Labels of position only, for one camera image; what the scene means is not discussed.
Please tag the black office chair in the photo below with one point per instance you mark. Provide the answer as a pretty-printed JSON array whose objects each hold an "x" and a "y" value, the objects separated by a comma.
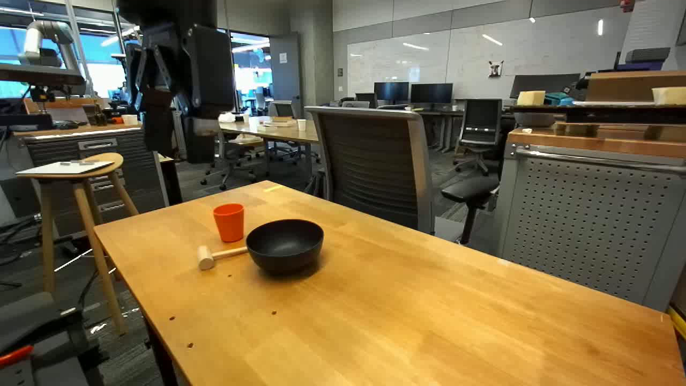
[{"x": 477, "y": 176}]

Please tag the white paper on stool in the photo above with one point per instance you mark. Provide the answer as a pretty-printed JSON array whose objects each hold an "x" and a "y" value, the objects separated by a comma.
[{"x": 65, "y": 169}]

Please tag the computer monitor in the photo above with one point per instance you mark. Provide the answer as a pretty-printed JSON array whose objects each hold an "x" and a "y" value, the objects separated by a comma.
[
  {"x": 390, "y": 93},
  {"x": 432, "y": 96}
]

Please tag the grey mesh office chair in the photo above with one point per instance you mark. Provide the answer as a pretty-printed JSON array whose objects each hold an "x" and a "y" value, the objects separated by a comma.
[{"x": 378, "y": 161}]

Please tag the wooden stool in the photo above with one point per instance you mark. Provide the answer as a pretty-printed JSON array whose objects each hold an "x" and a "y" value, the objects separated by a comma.
[{"x": 80, "y": 185}]

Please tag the black tripod with equipment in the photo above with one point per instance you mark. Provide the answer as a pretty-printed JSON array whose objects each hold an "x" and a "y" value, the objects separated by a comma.
[{"x": 181, "y": 73}]

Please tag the background wooden desk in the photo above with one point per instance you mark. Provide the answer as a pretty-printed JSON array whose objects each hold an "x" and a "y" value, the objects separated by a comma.
[{"x": 281, "y": 129}]

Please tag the black bowl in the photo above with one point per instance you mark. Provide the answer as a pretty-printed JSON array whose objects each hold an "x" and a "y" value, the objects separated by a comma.
[{"x": 286, "y": 247}]

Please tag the grey perforated cabinet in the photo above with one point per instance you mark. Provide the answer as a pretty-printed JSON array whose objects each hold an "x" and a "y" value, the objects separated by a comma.
[{"x": 599, "y": 212}]

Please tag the small wooden mallet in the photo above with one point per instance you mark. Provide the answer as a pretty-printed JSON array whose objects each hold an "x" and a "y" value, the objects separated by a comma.
[{"x": 208, "y": 259}]

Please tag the orange plastic cup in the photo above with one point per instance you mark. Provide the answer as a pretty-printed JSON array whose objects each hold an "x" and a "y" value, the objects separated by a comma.
[{"x": 231, "y": 222}]

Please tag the left computer monitor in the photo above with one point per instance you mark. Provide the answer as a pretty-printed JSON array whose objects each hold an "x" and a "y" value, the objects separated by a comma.
[{"x": 390, "y": 93}]

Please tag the right computer monitor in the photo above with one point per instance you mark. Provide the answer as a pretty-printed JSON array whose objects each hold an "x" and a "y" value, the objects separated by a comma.
[{"x": 432, "y": 96}]

